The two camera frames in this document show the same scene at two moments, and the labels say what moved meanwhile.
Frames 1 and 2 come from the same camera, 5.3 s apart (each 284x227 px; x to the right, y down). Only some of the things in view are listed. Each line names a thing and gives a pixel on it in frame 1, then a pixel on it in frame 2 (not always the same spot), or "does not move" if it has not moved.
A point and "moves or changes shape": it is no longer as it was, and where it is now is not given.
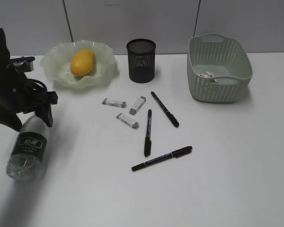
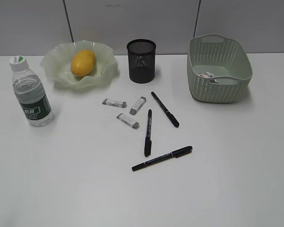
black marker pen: [175, 153] does not move
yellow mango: [82, 62] does not move
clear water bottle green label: [29, 151] moves or changes shape
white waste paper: [208, 74] does not move
